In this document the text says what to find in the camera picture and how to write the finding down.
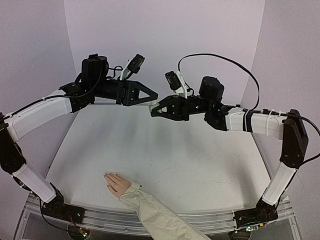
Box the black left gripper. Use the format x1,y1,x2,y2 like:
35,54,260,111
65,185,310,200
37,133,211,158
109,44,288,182
93,78,160,106

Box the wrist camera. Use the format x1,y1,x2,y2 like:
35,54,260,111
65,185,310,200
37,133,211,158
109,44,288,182
165,71,189,99
118,54,145,81

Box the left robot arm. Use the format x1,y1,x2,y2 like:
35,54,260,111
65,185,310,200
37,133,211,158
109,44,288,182
0,54,158,224

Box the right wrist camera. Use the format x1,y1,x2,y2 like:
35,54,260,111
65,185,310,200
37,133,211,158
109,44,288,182
165,71,189,99

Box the aluminium back table rail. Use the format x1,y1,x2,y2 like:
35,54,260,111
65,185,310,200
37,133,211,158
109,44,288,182
93,99,241,111

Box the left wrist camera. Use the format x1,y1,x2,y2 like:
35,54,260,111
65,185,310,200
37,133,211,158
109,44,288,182
118,54,145,81

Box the aluminium front rail frame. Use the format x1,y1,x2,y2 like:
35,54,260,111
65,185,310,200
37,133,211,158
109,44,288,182
14,191,302,240

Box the black right camera cable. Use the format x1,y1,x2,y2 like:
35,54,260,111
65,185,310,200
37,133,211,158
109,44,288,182
176,52,320,163

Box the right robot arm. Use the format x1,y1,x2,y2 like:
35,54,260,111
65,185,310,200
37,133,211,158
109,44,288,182
149,76,309,232

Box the mannequin hand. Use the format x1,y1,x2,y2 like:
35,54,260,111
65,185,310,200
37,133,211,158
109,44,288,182
103,173,132,198

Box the clear nail polish bottle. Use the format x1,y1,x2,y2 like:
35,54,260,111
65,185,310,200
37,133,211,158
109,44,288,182
148,103,160,117

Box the beige sleeved forearm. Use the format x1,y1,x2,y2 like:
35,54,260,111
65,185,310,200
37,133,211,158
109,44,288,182
119,182,209,240

